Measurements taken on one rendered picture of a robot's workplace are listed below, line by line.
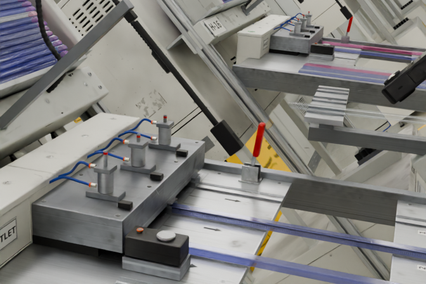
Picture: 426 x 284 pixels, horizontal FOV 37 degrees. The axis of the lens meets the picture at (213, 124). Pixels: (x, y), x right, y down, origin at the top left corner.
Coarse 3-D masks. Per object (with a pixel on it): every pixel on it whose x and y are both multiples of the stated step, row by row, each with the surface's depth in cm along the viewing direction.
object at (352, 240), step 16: (176, 208) 98; (192, 208) 98; (240, 224) 95; (256, 224) 94; (272, 224) 94; (288, 224) 94; (336, 240) 91; (352, 240) 91; (368, 240) 90; (416, 256) 88
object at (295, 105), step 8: (296, 104) 123; (304, 104) 123; (312, 104) 124; (336, 112) 122; (344, 112) 121; (352, 112) 121; (360, 112) 121; (368, 112) 120; (376, 112) 120; (400, 120) 119; (408, 120) 119; (416, 120) 119; (424, 120) 118
